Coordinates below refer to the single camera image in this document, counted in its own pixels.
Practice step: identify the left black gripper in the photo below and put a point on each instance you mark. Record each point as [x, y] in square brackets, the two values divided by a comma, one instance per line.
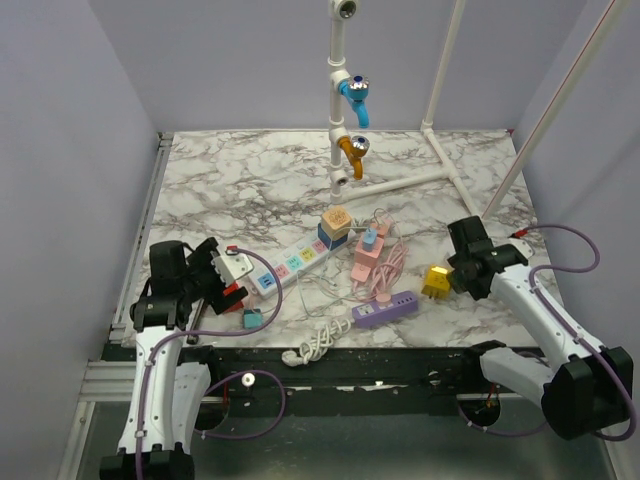
[202, 259]

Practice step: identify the blue faucet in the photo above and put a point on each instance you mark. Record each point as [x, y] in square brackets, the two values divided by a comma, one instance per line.
[356, 90]

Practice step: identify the teal charger plug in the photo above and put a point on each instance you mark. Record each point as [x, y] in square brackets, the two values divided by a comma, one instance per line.
[252, 318]

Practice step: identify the yellow cube socket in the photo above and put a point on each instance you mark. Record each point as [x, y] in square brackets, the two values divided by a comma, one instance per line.
[436, 284]

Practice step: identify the orange faucet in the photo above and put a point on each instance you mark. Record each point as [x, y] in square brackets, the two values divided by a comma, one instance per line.
[355, 148]

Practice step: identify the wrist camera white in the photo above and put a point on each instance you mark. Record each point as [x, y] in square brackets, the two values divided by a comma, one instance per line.
[231, 265]
[522, 246]

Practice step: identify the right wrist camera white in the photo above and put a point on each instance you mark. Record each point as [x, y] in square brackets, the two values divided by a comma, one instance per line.
[522, 246]

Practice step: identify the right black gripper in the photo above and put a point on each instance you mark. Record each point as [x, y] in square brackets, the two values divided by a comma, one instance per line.
[476, 290]

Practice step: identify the black hex key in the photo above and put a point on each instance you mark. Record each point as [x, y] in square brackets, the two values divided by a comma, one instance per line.
[192, 338]

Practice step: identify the light blue small plug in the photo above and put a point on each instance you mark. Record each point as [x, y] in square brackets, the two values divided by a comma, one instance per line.
[369, 239]

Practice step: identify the purple power strip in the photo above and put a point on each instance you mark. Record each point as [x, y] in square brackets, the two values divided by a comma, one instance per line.
[390, 308]

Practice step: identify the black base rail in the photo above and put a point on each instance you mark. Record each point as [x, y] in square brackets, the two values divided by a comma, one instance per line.
[350, 382]

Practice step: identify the orange small plug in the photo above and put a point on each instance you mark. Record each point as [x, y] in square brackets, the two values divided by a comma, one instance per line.
[383, 230]

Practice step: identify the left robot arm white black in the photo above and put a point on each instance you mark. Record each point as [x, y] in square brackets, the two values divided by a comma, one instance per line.
[167, 386]

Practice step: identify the white power strip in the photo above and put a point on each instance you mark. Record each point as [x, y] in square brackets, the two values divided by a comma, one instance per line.
[298, 258]

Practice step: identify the beige cube plug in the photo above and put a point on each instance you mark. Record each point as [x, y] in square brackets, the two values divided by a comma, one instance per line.
[336, 222]

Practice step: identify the white pvc pipe frame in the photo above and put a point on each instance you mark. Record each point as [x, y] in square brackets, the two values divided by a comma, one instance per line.
[342, 11]

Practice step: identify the blue cube plug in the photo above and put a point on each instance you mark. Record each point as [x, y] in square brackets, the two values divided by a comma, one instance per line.
[334, 241]

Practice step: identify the red cube plug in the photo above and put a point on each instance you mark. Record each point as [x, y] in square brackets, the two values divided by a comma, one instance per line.
[238, 294]

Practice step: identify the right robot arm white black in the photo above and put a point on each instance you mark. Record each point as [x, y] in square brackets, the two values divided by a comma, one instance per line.
[581, 386]

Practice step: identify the pink power strip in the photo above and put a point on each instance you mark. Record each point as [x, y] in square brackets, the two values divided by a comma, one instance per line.
[365, 262]

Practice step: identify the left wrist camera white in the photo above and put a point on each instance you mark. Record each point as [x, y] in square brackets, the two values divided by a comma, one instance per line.
[231, 265]

